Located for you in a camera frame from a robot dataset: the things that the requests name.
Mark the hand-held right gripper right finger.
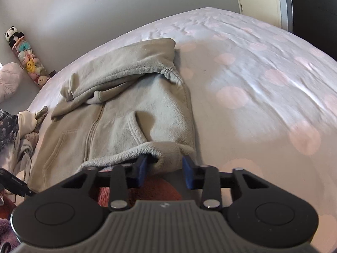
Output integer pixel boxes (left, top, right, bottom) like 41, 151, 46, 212
182, 155, 267, 210

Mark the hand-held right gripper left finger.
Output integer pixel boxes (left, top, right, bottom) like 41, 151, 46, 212
60, 154, 148, 212

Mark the grey-beige fleece zip hoodie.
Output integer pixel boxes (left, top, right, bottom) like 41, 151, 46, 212
28, 37, 197, 193

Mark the red fleece cloth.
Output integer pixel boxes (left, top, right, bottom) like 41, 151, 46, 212
97, 178, 184, 207

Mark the light grey garment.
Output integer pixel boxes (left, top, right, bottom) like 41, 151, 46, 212
11, 133, 40, 181

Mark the purple fuzzy cloth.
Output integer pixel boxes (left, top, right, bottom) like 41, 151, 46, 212
0, 217, 20, 251

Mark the dark floral garment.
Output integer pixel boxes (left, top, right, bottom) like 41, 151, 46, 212
0, 109, 20, 149

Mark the olive striped garment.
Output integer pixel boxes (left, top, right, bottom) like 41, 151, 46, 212
34, 106, 48, 133

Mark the pink pillow on sill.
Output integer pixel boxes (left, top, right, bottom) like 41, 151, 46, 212
0, 62, 25, 102

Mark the clear tube of plush toys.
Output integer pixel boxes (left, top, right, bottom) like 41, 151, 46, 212
12, 41, 52, 86

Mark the pink polka dot bed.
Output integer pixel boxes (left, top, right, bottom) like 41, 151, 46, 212
26, 7, 337, 253

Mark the panda plush toy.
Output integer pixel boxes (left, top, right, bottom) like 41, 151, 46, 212
4, 26, 25, 47

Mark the cream door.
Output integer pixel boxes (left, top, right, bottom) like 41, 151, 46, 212
233, 0, 294, 32

